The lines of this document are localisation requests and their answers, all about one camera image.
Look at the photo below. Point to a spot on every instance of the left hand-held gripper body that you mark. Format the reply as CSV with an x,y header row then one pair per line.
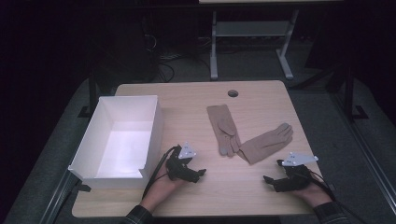
x,y
180,161

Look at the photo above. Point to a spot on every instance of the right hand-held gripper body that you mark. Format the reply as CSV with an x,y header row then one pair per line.
x,y
295,174

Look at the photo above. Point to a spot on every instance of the beige knit glove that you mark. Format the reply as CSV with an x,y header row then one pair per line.
x,y
264,143
222,124

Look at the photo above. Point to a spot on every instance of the white box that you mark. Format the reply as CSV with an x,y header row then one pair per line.
x,y
124,146

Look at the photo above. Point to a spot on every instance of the person's right hand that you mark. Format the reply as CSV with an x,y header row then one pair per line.
x,y
311,194

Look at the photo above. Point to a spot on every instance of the person's left hand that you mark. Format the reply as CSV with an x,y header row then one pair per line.
x,y
162,189

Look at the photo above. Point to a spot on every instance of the grey tape strip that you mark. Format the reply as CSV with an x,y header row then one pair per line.
x,y
332,186

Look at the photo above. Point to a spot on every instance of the aluminium floor rail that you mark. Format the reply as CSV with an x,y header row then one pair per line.
x,y
54,202
370,155

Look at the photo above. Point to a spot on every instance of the black metal frame post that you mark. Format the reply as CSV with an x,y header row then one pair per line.
x,y
350,93
92,90

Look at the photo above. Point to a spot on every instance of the white metal desk frame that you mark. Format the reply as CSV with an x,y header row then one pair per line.
x,y
252,29

